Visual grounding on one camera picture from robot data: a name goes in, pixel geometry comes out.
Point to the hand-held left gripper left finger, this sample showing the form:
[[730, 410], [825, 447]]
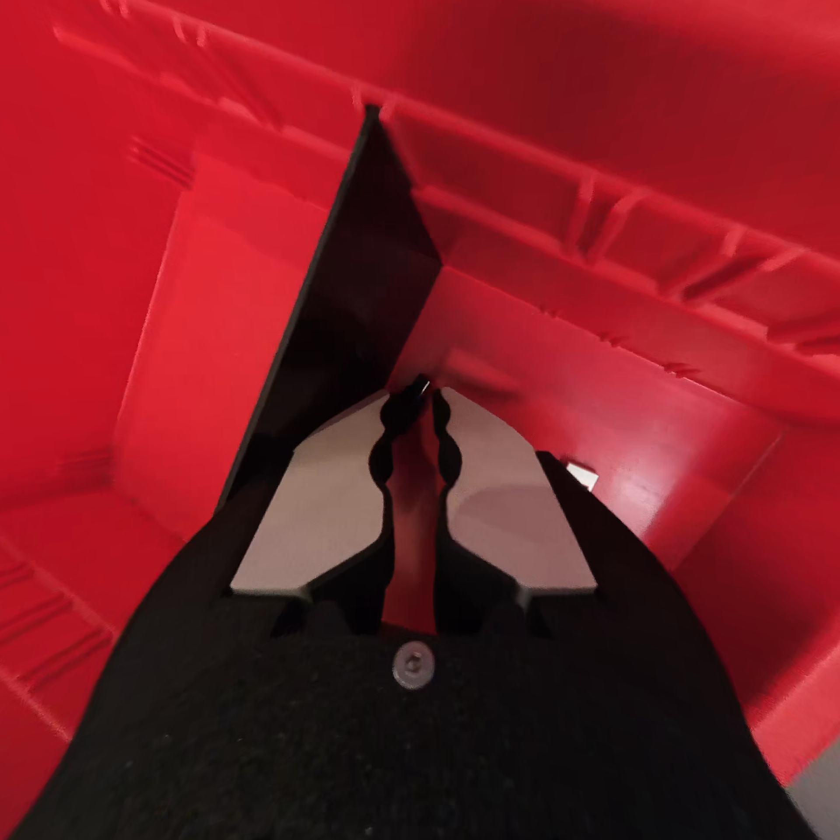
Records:
[[315, 512]]

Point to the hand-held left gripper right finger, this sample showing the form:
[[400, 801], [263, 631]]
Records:
[[512, 518]]

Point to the red storage bin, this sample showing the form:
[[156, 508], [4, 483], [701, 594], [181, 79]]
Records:
[[197, 295]]

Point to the black bin divider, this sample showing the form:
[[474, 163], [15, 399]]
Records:
[[354, 275]]

